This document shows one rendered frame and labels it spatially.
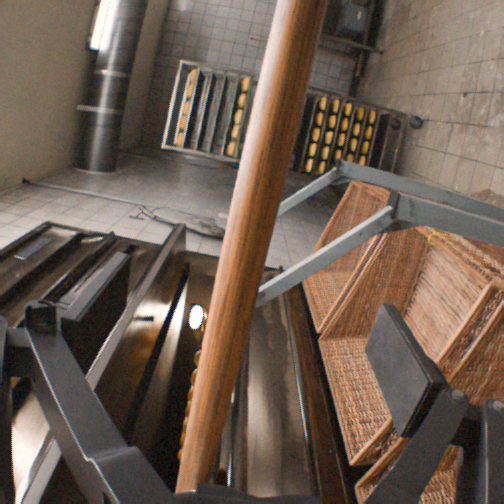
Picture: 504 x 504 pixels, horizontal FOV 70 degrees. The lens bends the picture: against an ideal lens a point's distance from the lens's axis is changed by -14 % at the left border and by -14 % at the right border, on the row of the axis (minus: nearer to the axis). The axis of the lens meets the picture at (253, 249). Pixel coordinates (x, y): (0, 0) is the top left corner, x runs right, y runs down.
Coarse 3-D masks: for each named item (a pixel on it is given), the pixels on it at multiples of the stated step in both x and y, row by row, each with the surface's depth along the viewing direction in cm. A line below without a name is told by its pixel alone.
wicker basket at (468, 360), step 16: (496, 320) 62; (480, 336) 63; (496, 336) 62; (480, 352) 64; (464, 368) 64; (496, 368) 65; (464, 384) 66; (480, 384) 66; (496, 384) 66; (480, 400) 67; (400, 448) 70; (448, 448) 71; (384, 464) 71; (448, 464) 73; (368, 480) 72; (432, 480) 71; (432, 496) 67; (448, 496) 66
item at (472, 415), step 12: (432, 360) 17; (444, 384) 15; (468, 408) 14; (480, 408) 14; (468, 420) 13; (480, 420) 13; (456, 432) 14; (468, 432) 13; (480, 432) 13; (456, 444) 14; (468, 444) 13
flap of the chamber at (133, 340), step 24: (168, 264) 143; (144, 288) 113; (168, 288) 144; (144, 312) 109; (120, 336) 88; (144, 336) 109; (120, 360) 87; (144, 360) 109; (96, 384) 71; (120, 384) 86; (120, 408) 85; (120, 432) 84; (48, 456) 52; (48, 480) 47; (72, 480) 55
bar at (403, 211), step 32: (416, 192) 112; (448, 192) 112; (384, 224) 66; (416, 224) 67; (448, 224) 65; (480, 224) 65; (320, 256) 68; (288, 288) 70; (224, 448) 36; (224, 480) 32
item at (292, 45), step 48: (288, 0) 21; (288, 48) 22; (288, 96) 23; (288, 144) 24; (240, 192) 25; (240, 240) 25; (240, 288) 26; (240, 336) 28; (192, 432) 31; (192, 480) 33
